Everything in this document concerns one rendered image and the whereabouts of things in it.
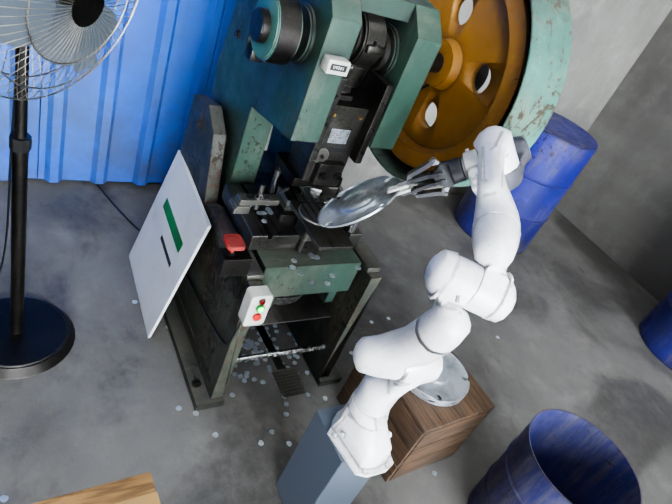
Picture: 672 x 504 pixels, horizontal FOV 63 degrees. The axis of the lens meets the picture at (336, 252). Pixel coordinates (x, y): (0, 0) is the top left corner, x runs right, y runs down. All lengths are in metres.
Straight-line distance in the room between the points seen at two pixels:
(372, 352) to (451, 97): 0.94
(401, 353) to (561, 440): 1.13
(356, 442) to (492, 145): 0.90
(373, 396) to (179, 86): 1.91
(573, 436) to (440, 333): 1.19
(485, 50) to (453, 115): 0.22
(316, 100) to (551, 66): 0.67
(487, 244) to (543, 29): 0.70
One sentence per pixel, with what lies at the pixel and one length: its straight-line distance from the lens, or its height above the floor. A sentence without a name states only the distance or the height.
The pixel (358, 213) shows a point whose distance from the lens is 1.67.
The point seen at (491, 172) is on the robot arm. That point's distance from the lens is 1.39.
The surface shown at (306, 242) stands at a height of 0.70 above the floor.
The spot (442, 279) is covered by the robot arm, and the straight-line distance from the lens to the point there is 1.25.
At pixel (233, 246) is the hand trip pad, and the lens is 1.67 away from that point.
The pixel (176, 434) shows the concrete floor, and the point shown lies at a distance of 2.12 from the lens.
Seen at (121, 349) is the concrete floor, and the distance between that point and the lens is 2.32.
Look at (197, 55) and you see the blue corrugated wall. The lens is 2.87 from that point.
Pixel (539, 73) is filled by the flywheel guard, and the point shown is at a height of 1.48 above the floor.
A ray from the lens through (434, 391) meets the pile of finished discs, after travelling 2.11.
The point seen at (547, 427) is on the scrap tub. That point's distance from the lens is 2.33.
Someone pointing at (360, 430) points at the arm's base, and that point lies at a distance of 1.64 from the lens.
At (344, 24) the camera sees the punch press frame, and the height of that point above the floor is 1.42.
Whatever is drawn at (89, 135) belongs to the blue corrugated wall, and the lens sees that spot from 2.97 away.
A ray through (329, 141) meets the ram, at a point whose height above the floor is 1.04.
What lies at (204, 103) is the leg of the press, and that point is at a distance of 2.14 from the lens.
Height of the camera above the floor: 1.78
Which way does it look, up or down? 34 degrees down
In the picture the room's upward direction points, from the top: 25 degrees clockwise
